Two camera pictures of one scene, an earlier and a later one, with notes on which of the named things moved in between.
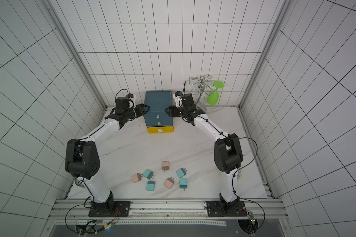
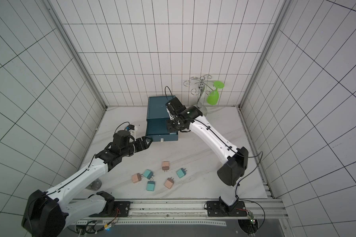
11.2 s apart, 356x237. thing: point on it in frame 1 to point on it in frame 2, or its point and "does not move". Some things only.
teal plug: [181, 172] does not move
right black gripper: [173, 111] to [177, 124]
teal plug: [148, 174] does not move
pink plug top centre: [165, 165] does not move
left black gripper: [142, 109] to [143, 143]
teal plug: [151, 185] does not move
